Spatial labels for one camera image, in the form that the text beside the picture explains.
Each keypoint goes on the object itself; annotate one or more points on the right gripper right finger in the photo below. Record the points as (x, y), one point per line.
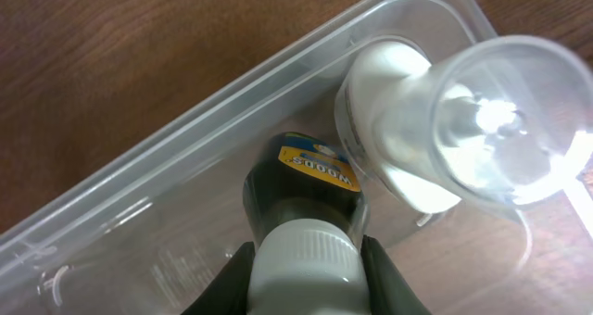
(389, 293)

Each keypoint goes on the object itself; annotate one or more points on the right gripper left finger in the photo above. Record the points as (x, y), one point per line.
(227, 293)

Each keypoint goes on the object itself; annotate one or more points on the dark syrup bottle white cap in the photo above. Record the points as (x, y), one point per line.
(307, 212)

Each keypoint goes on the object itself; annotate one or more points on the white lotion bottle clear cap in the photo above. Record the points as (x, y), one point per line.
(504, 123)

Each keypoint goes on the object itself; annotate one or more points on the clear plastic container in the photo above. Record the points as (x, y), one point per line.
(149, 232)

